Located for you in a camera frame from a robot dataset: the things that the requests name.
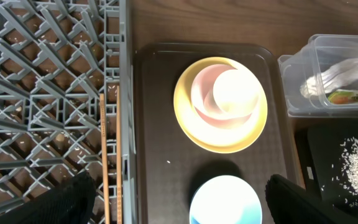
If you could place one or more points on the green orange snack wrapper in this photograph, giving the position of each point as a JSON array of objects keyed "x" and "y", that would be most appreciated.
[{"x": 343, "y": 97}]

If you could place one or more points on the dark brown serving tray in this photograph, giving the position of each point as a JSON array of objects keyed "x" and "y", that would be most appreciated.
[{"x": 170, "y": 167}]

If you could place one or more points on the cream plastic cup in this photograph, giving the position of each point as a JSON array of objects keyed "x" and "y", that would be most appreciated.
[{"x": 234, "y": 94}]

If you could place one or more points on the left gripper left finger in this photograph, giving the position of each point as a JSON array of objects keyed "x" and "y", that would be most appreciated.
[{"x": 71, "y": 202}]

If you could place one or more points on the clear plastic bin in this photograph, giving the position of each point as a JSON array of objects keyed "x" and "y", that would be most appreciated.
[{"x": 304, "y": 93}]

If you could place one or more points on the black plastic tray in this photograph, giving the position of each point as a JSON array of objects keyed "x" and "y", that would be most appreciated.
[{"x": 317, "y": 136}]

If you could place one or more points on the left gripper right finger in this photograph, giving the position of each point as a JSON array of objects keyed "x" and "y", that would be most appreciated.
[{"x": 289, "y": 203}]

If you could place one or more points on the white napkin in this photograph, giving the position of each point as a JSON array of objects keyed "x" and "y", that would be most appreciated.
[{"x": 339, "y": 75}]

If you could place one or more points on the pink plastic bowl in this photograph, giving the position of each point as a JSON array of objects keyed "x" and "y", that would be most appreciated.
[{"x": 200, "y": 87}]

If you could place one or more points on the grey plastic dish rack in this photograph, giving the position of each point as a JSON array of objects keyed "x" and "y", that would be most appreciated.
[{"x": 56, "y": 58}]

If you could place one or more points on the yellow plastic plate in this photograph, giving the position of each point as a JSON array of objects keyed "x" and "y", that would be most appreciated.
[{"x": 205, "y": 135}]

